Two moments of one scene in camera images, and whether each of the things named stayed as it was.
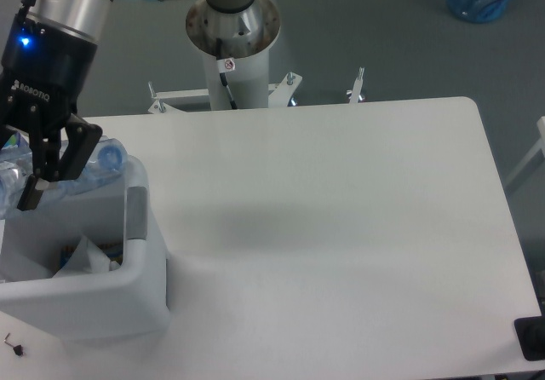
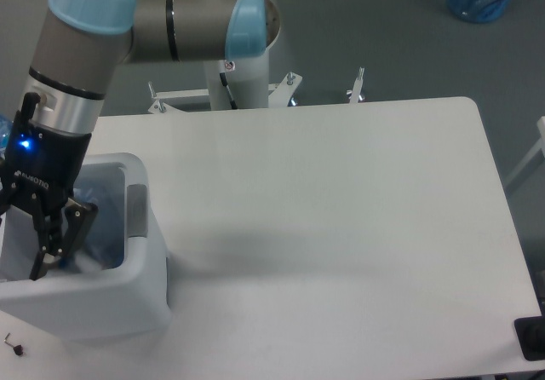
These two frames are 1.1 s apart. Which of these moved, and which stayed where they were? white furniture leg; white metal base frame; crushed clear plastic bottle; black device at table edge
Moved: crushed clear plastic bottle
Stayed: white metal base frame; white furniture leg; black device at table edge
